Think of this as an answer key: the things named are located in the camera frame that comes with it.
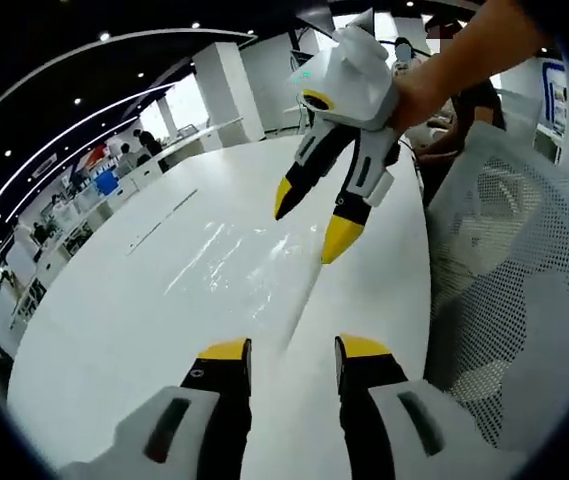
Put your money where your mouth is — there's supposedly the white mesh office chair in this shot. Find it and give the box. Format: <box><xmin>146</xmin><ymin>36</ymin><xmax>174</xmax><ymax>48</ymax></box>
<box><xmin>422</xmin><ymin>122</ymin><xmax>569</xmax><ymax>451</ymax></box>

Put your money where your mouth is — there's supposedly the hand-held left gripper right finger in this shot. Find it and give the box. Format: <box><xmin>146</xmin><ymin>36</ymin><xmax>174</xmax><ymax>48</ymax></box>
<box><xmin>334</xmin><ymin>333</ymin><xmax>501</xmax><ymax>480</ymax></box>

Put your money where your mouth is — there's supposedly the blue box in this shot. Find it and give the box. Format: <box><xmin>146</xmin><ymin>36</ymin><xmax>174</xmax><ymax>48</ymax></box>
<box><xmin>94</xmin><ymin>171</ymin><xmax>118</xmax><ymax>197</ymax></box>

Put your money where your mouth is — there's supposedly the white square pillar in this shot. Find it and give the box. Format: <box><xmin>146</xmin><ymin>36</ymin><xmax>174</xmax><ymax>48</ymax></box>
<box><xmin>192</xmin><ymin>41</ymin><xmax>266</xmax><ymax>152</ymax></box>

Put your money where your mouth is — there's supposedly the white table cable cover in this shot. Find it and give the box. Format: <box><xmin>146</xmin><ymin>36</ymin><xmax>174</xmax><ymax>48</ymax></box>
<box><xmin>124</xmin><ymin>188</ymin><xmax>200</xmax><ymax>257</ymax></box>

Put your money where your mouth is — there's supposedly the blue framed board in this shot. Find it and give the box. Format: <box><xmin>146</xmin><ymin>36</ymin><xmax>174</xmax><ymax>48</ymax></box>
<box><xmin>538</xmin><ymin>57</ymin><xmax>568</xmax><ymax>139</ymax></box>

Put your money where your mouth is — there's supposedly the person's right hand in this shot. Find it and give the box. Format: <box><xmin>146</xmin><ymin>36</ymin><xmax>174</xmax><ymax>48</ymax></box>
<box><xmin>390</xmin><ymin>61</ymin><xmax>458</xmax><ymax>138</ymax></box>

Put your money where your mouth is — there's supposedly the clear plastic resealable bag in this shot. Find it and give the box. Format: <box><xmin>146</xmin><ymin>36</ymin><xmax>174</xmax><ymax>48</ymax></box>
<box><xmin>162</xmin><ymin>218</ymin><xmax>326</xmax><ymax>352</ymax></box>

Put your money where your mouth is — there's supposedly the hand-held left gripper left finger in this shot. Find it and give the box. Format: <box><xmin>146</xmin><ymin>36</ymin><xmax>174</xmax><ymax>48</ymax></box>
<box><xmin>58</xmin><ymin>337</ymin><xmax>254</xmax><ymax>480</ymax></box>

